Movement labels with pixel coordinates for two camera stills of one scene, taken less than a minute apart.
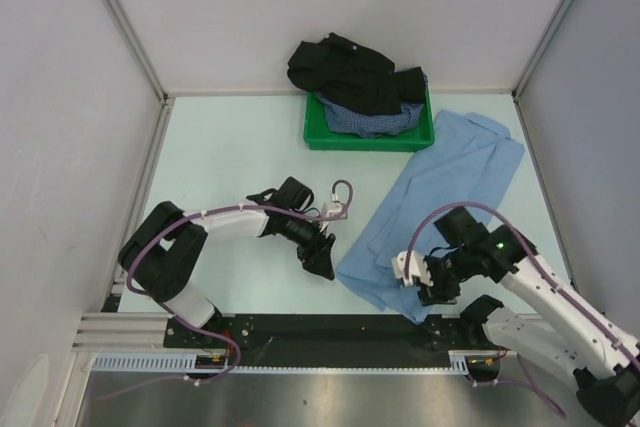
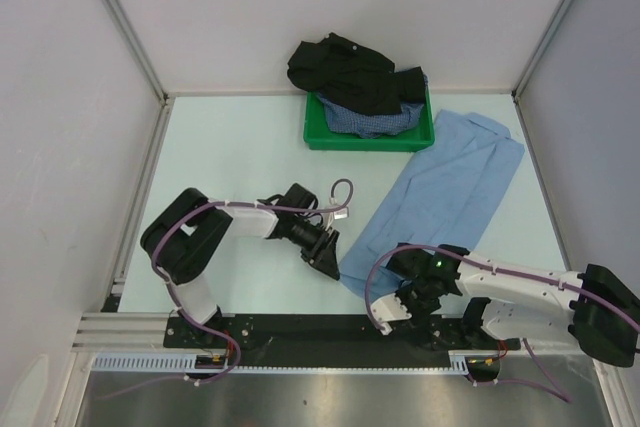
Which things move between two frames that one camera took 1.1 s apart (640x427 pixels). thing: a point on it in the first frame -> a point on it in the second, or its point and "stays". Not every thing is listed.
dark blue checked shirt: (371, 125) stays
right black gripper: (437, 294) -> (417, 315)
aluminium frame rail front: (120, 331) stays
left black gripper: (315, 254) stays
